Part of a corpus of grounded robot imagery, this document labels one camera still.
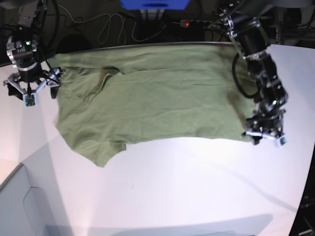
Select blue box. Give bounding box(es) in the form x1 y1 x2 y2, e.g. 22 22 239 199
120 0 189 10

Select grey cable on floor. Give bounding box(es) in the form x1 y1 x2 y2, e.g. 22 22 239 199
66 12 170 46

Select green T-shirt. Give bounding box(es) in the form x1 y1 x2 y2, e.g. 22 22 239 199
50 44 255 167

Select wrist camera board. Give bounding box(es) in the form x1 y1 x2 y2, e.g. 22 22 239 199
23 92 39 107
275 134 287 148

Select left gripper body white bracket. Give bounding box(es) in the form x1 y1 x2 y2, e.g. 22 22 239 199
241 109 285 141

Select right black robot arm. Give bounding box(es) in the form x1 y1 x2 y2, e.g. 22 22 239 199
0 0 63 107

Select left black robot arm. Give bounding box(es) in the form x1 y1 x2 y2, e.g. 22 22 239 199
217 0 288 147

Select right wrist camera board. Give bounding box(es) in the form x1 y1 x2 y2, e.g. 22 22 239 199
23 92 39 107

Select black power strip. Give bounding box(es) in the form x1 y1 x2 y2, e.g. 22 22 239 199
179 20 221 30

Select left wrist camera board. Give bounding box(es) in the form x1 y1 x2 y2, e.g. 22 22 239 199
275 134 287 148

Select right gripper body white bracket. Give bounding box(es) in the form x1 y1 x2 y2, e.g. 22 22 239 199
3 67 64 95

